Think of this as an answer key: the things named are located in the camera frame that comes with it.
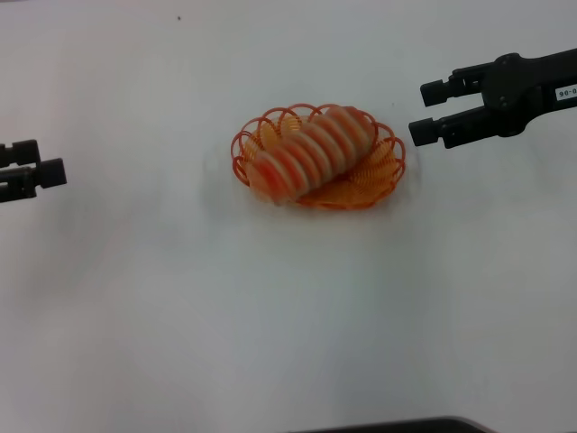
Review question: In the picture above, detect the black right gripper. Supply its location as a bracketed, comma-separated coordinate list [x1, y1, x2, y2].
[408, 46, 577, 150]

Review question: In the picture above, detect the orange woven plastic basket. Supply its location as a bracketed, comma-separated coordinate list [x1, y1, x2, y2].
[229, 103, 407, 212]

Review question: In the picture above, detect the sliced orange toy bread loaf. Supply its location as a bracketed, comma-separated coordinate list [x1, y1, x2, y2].
[248, 105, 378, 207]

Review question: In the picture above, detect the dark rounded robot base edge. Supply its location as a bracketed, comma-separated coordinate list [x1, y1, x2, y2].
[306, 415, 489, 433]

